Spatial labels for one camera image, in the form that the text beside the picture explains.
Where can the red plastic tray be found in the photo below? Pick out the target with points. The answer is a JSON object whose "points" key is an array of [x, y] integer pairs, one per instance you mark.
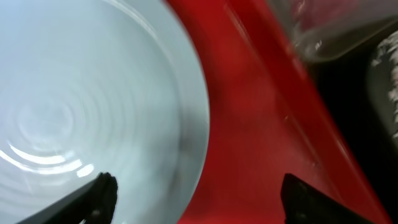
{"points": [[266, 120]]}

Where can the light blue plate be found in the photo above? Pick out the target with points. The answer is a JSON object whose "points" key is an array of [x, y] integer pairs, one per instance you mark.
{"points": [[100, 86]]}

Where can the clear plastic bin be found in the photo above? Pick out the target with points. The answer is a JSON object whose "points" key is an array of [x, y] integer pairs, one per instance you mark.
{"points": [[322, 30]]}

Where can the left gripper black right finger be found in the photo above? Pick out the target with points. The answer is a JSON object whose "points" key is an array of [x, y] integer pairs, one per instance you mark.
{"points": [[304, 204]]}

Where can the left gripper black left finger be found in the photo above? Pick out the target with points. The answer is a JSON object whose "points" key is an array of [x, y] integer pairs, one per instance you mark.
{"points": [[93, 203]]}

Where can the black tray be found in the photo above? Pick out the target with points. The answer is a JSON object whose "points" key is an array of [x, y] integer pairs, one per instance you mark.
{"points": [[344, 85]]}

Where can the rice and food scraps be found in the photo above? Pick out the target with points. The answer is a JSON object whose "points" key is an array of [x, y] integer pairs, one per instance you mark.
{"points": [[384, 83]]}

